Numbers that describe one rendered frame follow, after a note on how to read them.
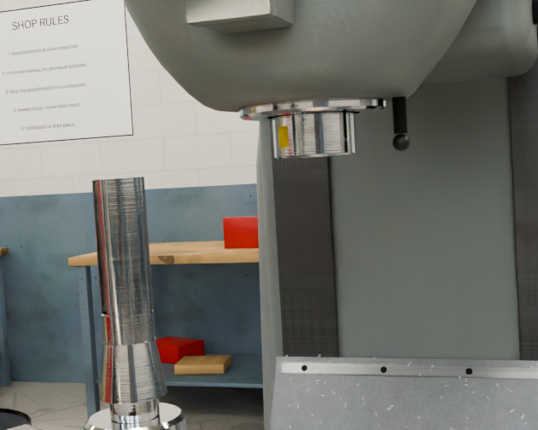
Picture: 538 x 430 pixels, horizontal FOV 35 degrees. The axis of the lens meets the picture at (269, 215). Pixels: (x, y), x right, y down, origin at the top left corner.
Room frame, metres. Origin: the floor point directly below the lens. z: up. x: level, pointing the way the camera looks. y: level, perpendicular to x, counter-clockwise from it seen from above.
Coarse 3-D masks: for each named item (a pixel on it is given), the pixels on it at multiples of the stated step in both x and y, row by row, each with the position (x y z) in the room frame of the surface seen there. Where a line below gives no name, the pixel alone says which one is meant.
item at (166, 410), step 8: (160, 408) 0.41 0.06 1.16; (168, 408) 0.41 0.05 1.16; (176, 408) 0.41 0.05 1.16; (96, 416) 0.40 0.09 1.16; (104, 416) 0.40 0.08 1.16; (160, 416) 0.39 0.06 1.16; (168, 416) 0.39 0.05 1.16; (176, 416) 0.39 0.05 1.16; (184, 416) 0.40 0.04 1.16; (88, 424) 0.39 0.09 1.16; (96, 424) 0.39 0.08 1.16; (104, 424) 0.39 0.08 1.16; (112, 424) 0.39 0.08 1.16; (120, 424) 0.39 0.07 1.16; (128, 424) 0.38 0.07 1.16; (136, 424) 0.38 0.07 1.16; (144, 424) 0.38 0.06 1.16; (152, 424) 0.38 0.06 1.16; (160, 424) 0.38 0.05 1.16; (168, 424) 0.38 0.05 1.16; (176, 424) 0.39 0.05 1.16; (184, 424) 0.40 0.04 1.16
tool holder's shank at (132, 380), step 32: (96, 192) 0.39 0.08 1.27; (128, 192) 0.39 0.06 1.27; (96, 224) 0.39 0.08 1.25; (128, 224) 0.39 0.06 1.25; (128, 256) 0.39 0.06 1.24; (128, 288) 0.39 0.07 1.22; (128, 320) 0.39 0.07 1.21; (128, 352) 0.39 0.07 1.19; (128, 384) 0.38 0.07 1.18; (160, 384) 0.39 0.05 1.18; (128, 416) 0.39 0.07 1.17
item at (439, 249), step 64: (384, 128) 0.86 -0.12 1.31; (448, 128) 0.84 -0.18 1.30; (512, 128) 0.82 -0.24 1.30; (320, 192) 0.88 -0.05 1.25; (384, 192) 0.86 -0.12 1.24; (448, 192) 0.84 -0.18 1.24; (512, 192) 0.82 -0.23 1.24; (320, 256) 0.88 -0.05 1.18; (384, 256) 0.86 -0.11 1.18; (448, 256) 0.84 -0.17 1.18; (512, 256) 0.82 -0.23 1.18; (320, 320) 0.88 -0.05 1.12; (384, 320) 0.86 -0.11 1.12; (448, 320) 0.84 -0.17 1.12; (512, 320) 0.82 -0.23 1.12
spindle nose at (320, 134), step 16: (320, 112) 0.48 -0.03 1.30; (336, 112) 0.48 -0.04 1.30; (352, 112) 0.49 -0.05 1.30; (288, 128) 0.48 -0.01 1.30; (304, 128) 0.48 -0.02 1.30; (320, 128) 0.48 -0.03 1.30; (336, 128) 0.48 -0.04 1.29; (352, 128) 0.49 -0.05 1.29; (304, 144) 0.48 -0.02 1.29; (320, 144) 0.48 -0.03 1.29; (336, 144) 0.48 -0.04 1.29; (352, 144) 0.49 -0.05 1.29
